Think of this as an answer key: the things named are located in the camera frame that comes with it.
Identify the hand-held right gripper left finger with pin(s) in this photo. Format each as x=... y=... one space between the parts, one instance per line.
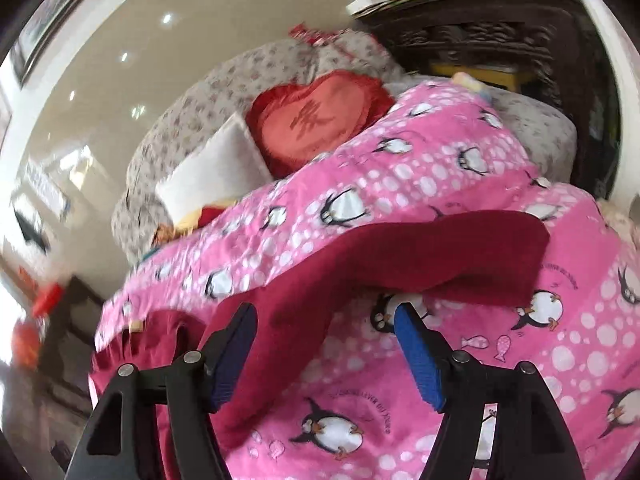
x=235 y=355

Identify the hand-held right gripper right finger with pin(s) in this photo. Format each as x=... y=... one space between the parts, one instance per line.
x=417 y=355

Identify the dark red garment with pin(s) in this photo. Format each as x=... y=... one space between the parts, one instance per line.
x=350 y=270

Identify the yellow cloth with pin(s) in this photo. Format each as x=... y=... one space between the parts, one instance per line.
x=187 y=217

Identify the dark wooden side table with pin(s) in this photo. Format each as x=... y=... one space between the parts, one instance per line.
x=75 y=340

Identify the pink penguin print blanket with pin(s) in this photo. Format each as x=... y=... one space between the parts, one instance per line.
x=400 y=170

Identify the white pillow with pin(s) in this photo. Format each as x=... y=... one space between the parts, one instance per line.
x=215 y=170

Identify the red packet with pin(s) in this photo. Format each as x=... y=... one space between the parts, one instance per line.
x=47 y=300

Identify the red gift box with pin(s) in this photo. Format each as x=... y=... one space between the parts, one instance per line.
x=26 y=345

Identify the red heart-shaped pillow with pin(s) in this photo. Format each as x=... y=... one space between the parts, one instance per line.
x=310 y=125

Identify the floral padded headboard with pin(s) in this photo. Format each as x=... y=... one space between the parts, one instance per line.
x=200 y=90

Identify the yellow box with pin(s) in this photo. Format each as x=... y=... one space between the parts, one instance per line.
x=480 y=75

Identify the red knotted decoration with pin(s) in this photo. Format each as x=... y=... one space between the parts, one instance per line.
x=315 y=35

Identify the dark carved wooden cabinet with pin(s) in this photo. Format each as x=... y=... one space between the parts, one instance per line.
x=500 y=35

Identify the white flat book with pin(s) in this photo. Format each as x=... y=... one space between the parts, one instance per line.
x=370 y=4

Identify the dark framed wall picture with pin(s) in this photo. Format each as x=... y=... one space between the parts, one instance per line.
x=45 y=30

